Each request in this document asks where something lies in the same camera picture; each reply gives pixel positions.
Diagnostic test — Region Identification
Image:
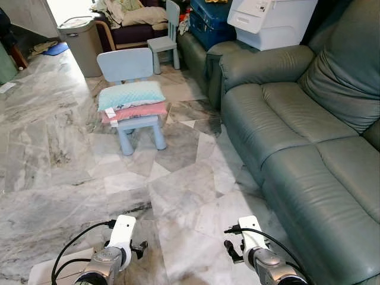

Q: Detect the teal dotted pillow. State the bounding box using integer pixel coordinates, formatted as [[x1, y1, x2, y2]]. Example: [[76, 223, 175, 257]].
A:
[[97, 81, 167, 112]]

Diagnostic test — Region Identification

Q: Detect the green leather sofa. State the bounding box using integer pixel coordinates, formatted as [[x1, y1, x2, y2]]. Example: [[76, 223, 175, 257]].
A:
[[178, 27, 262, 110], [220, 0, 380, 285]]

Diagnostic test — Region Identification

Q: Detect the pink pillow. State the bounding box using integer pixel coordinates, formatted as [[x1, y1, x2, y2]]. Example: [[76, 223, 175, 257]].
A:
[[100, 101, 169, 125]]

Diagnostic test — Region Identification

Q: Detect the light blue child chair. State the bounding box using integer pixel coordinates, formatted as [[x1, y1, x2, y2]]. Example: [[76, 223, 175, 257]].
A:
[[96, 47, 169, 157], [147, 0, 181, 75]]

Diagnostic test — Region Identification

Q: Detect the green leather back cushion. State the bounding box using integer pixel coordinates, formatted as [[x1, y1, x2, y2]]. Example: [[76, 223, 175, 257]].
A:
[[313, 33, 380, 134]]

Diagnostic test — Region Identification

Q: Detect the grey trash bin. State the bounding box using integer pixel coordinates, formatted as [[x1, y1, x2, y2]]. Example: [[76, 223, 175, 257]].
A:
[[57, 16, 105, 78]]

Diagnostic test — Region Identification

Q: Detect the blue floor rag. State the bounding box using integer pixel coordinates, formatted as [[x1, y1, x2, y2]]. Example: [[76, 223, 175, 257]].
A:
[[42, 42, 69, 57]]

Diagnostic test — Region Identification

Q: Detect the olive floor cloth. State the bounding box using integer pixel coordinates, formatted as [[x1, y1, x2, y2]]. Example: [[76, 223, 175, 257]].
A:
[[27, 40, 58, 58]]

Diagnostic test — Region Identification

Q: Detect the green container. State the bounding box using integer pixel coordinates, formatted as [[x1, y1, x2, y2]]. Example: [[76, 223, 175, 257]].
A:
[[0, 42, 19, 84]]

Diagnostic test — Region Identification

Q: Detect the blue plastic crate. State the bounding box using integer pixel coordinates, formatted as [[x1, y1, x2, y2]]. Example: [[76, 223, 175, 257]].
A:
[[189, 0, 236, 49]]

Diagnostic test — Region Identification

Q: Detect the white plastic storage box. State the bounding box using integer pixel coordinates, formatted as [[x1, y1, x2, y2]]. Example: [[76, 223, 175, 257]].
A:
[[227, 0, 319, 52]]

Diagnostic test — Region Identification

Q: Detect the beige pile of clothes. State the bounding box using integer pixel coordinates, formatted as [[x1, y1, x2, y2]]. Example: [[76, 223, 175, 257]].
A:
[[94, 0, 170, 29]]

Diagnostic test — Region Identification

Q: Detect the dark red furniture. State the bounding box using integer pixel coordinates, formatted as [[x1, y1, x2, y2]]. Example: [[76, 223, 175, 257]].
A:
[[0, 9, 29, 71]]

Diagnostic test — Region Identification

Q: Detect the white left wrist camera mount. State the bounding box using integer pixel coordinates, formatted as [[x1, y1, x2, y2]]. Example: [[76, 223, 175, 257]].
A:
[[109, 215, 137, 269]]

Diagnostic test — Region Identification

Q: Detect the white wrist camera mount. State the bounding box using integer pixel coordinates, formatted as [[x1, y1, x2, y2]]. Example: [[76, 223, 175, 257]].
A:
[[109, 215, 137, 269], [237, 216, 266, 251]]

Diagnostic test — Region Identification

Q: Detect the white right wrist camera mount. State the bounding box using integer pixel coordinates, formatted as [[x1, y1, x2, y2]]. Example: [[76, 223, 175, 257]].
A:
[[237, 216, 266, 251]]

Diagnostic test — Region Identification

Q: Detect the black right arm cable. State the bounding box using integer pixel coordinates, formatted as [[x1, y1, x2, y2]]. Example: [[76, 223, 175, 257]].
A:
[[224, 225, 312, 285]]

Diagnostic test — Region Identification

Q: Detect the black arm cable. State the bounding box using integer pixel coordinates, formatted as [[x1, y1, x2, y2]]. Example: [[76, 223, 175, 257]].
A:
[[50, 220, 117, 285], [224, 225, 312, 285]]

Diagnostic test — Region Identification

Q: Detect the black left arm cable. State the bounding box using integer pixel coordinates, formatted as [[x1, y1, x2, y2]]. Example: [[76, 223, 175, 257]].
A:
[[50, 220, 117, 285]]

